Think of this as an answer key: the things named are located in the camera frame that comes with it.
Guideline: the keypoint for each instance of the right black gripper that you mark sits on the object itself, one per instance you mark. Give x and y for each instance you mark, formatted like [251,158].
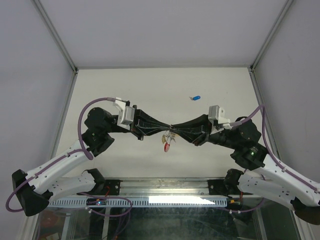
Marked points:
[197,138]

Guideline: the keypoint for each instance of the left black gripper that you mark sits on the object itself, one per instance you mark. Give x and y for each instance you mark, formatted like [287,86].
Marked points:
[142,119]

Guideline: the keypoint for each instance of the yellow key tag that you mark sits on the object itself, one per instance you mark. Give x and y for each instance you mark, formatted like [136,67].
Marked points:
[164,139]

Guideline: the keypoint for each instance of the red silver carabiner keyring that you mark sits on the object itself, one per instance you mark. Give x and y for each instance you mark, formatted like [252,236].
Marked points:
[171,137]

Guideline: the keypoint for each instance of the blue key tag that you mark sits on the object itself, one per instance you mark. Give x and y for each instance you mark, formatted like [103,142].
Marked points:
[195,98]

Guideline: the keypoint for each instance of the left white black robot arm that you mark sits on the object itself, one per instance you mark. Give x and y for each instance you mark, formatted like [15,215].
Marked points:
[91,143]

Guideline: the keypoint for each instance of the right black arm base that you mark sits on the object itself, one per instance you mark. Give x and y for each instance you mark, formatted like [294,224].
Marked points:
[220,187]

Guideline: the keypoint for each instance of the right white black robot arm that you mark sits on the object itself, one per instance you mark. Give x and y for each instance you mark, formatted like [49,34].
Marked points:
[284,186]

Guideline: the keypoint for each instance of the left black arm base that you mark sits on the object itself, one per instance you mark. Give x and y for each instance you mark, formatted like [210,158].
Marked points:
[110,186]

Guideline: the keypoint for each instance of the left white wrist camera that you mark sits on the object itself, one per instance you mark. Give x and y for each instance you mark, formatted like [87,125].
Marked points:
[126,113]

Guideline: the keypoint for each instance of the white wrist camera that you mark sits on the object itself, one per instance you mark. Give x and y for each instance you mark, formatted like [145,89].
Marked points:
[216,116]
[126,113]

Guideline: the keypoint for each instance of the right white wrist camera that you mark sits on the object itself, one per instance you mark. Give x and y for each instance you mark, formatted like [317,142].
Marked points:
[216,116]

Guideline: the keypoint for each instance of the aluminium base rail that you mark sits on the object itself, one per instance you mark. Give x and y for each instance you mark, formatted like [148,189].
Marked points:
[131,187]

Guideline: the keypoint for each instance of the white slotted cable duct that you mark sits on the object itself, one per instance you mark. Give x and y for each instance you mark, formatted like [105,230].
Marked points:
[141,202]

